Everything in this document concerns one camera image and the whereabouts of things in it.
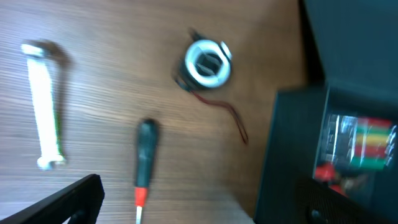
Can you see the black round tape measure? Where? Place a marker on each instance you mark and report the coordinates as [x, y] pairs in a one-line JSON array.
[[207, 65]]

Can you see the black red screwdriver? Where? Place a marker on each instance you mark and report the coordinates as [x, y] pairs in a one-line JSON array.
[[146, 145]]

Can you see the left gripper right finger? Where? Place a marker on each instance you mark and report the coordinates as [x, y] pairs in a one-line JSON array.
[[317, 204]]

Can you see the red handled snips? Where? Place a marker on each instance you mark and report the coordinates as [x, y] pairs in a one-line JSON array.
[[327, 175]]

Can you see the silver combination wrench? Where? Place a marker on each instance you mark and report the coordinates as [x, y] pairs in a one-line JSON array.
[[46, 117]]

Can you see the dark green box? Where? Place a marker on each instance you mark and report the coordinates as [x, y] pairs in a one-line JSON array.
[[350, 50]]

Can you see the clear case colored screwdrivers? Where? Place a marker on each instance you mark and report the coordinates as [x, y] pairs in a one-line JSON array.
[[351, 142]]

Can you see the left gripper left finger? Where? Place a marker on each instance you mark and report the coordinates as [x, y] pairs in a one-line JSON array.
[[80, 202]]

